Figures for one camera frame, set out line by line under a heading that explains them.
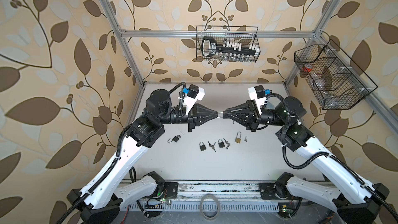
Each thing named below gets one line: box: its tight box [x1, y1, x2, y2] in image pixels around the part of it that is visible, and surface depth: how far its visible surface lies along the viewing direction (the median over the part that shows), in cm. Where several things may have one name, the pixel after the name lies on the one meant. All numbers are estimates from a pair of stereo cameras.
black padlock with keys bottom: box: [199, 141, 217, 153], surface depth 90 cm
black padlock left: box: [167, 135, 180, 144], surface depth 93 cm
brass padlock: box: [234, 131, 242, 144], surface depth 93 cm
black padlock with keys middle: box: [217, 137, 231, 150], surface depth 91 cm
